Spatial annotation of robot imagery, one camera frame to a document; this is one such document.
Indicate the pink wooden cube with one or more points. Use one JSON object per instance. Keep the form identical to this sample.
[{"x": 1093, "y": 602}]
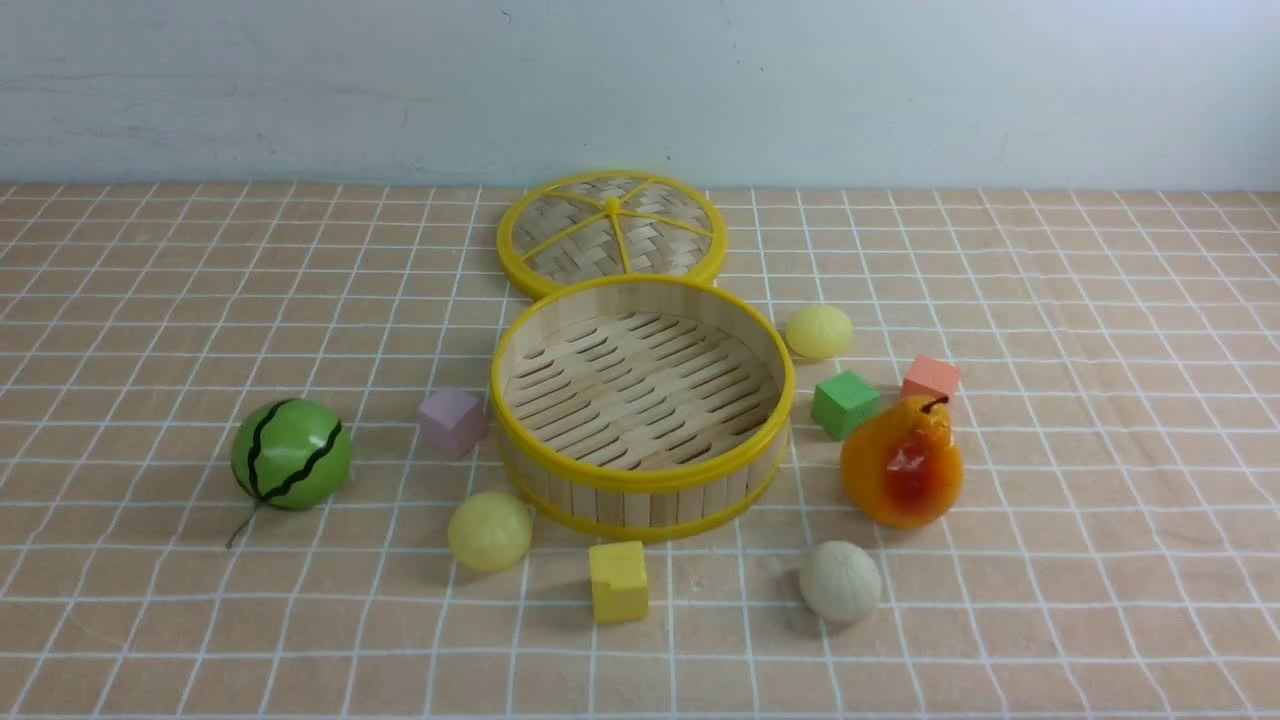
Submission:
[{"x": 928, "y": 376}]

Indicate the checkered orange tablecloth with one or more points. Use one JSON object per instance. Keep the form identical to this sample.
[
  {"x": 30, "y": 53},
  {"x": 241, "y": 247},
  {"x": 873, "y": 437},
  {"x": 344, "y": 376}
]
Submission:
[{"x": 1113, "y": 552}]

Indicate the green toy watermelon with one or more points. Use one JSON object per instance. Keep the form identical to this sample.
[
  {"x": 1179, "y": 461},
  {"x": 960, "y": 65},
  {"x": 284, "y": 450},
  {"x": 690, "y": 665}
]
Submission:
[{"x": 291, "y": 454}]

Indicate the yellow bun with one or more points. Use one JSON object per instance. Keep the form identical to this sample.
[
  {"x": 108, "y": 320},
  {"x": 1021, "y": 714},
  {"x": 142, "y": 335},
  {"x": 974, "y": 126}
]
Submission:
[
  {"x": 490, "y": 531},
  {"x": 818, "y": 332}
]

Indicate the white bun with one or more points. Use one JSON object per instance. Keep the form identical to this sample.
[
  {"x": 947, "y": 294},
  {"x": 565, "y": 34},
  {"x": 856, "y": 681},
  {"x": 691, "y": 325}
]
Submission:
[{"x": 840, "y": 582}]

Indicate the purple wooden cube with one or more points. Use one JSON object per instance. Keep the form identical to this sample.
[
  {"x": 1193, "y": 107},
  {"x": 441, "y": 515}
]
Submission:
[{"x": 453, "y": 421}]

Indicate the green wooden cube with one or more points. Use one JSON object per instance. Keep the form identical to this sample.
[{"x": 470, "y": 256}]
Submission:
[{"x": 843, "y": 402}]

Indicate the orange toy pear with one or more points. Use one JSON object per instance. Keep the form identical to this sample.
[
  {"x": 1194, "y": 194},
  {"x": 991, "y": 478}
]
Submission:
[{"x": 903, "y": 467}]

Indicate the yellow wooden cube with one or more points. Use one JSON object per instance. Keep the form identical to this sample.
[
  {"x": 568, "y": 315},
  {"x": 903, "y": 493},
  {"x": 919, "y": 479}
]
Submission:
[{"x": 619, "y": 584}]

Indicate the bamboo steamer tray yellow rim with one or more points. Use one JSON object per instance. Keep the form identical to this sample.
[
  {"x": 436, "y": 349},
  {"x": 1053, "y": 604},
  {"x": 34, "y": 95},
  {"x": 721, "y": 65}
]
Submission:
[{"x": 642, "y": 408}]

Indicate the woven bamboo steamer lid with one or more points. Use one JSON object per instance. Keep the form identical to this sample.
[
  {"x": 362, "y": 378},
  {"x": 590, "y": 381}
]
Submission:
[{"x": 609, "y": 222}]

